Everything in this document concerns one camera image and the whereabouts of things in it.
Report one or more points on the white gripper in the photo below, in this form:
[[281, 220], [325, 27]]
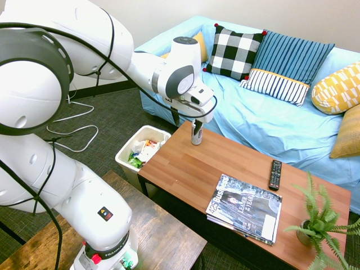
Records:
[[197, 104]]

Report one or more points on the silver drink can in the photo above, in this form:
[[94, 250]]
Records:
[[195, 135]]

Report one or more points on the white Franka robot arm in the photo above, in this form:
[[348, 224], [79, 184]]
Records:
[[84, 70]]

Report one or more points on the crumpled trash in bin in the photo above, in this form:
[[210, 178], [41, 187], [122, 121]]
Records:
[[143, 152]]

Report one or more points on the white trash bin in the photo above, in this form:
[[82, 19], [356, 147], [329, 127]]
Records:
[[140, 152]]

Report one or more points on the small yellow pillow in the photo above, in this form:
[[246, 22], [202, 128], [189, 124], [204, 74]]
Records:
[[203, 46]]

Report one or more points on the light blue covered sofa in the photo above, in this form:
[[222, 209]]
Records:
[[267, 118]]

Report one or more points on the black white checkered pillow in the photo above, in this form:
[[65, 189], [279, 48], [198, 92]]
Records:
[[234, 53]]

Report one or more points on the wooden coffee table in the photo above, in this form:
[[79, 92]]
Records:
[[242, 182]]

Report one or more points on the black remote control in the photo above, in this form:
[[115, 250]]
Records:
[[275, 174]]

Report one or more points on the business magazine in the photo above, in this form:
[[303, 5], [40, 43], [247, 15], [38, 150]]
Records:
[[247, 205]]

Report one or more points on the blue striped pillow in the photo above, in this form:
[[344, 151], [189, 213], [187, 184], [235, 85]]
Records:
[[284, 67]]

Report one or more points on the dark wooden robot table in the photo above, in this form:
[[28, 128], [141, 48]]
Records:
[[157, 236]]

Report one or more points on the yellow white patterned pillow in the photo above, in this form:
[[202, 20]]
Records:
[[336, 90]]

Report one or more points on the mustard yellow woven pillow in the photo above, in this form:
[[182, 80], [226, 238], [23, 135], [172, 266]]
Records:
[[347, 133]]

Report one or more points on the potted green fern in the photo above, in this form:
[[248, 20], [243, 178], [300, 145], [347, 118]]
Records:
[[320, 222]]

